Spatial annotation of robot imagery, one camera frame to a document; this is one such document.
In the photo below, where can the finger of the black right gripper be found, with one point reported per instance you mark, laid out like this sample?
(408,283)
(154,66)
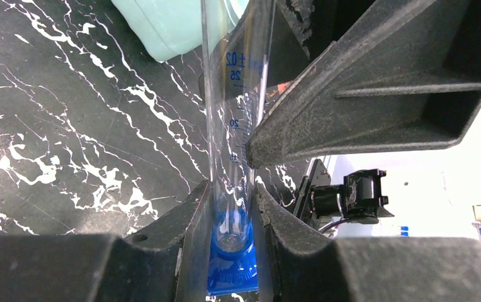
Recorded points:
(406,76)
(302,30)

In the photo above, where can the blue capped clear tube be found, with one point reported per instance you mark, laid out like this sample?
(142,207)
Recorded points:
(236,49)

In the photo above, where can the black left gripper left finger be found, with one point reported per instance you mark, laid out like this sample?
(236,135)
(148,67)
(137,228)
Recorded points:
(165,261)

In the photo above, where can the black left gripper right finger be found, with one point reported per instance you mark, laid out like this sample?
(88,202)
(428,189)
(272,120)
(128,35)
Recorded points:
(297,263)

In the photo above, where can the mint green plastic bin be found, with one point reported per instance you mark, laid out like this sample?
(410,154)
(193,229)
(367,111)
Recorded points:
(170,28)

